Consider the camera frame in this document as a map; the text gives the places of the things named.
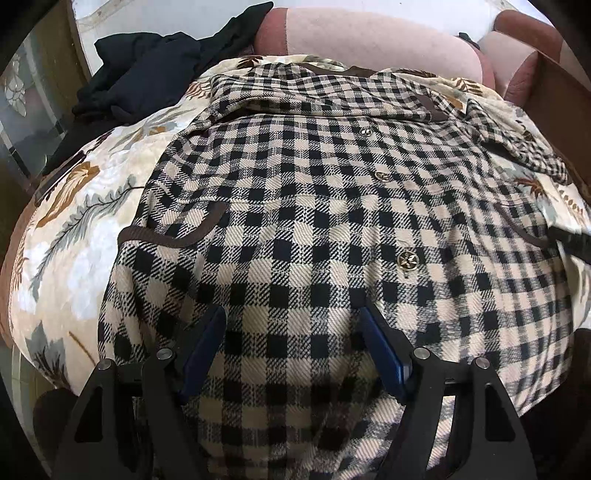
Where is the beige leaf pattern blanket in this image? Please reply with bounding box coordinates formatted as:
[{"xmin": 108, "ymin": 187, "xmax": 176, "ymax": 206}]
[{"xmin": 1, "ymin": 55, "xmax": 590, "ymax": 394}]

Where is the glass cabinet door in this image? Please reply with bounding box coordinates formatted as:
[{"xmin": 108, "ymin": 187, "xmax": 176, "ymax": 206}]
[{"xmin": 1, "ymin": 34, "xmax": 65, "ymax": 180}]

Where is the brown wooden bed frame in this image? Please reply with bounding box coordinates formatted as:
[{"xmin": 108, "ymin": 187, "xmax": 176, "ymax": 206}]
[{"xmin": 525, "ymin": 53, "xmax": 591, "ymax": 201}]

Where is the pink bolster pillow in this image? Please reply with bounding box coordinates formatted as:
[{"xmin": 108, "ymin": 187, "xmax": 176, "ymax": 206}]
[{"xmin": 253, "ymin": 8, "xmax": 496, "ymax": 89}]

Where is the black beige checkered jacket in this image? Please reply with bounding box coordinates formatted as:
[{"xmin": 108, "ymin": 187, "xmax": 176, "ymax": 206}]
[{"xmin": 98, "ymin": 61, "xmax": 573, "ymax": 479}]

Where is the black garment pile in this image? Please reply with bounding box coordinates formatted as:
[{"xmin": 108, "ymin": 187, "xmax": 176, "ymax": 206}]
[{"xmin": 42, "ymin": 2, "xmax": 273, "ymax": 176}]

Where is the small black object on pillow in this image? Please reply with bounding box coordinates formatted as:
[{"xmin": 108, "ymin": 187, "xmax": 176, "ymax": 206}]
[{"xmin": 458, "ymin": 32, "xmax": 480, "ymax": 49}]

